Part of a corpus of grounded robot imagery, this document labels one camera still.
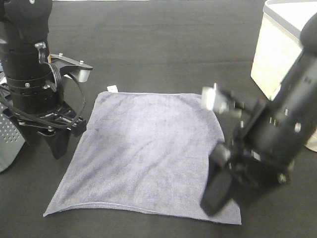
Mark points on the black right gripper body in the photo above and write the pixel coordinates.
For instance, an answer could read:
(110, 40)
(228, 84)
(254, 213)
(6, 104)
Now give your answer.
(259, 155)

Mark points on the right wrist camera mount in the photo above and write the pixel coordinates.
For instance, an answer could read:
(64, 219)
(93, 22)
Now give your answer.
(231, 104)

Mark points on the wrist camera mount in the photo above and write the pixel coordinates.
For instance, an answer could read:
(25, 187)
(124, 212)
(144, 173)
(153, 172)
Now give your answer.
(231, 104)
(68, 66)

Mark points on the grey-blue towel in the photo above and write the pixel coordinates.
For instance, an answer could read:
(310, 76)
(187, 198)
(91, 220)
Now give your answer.
(144, 152)

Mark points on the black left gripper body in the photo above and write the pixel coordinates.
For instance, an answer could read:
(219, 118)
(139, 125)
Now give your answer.
(62, 117)

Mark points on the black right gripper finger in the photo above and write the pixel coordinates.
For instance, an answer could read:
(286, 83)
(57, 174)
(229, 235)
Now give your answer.
(216, 193)

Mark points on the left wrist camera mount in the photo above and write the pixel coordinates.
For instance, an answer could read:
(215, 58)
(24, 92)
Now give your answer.
(68, 66)

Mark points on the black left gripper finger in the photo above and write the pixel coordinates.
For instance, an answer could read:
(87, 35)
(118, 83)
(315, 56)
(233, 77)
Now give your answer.
(29, 133)
(57, 140)

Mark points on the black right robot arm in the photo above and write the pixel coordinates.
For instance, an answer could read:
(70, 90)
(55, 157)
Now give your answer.
(296, 100)

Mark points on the white storage box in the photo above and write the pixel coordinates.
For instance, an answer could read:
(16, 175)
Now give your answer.
(278, 44)

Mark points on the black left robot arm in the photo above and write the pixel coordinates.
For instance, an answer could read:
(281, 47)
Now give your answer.
(33, 94)

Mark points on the grey perforated laundry basket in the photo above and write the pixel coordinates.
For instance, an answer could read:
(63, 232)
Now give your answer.
(11, 140)

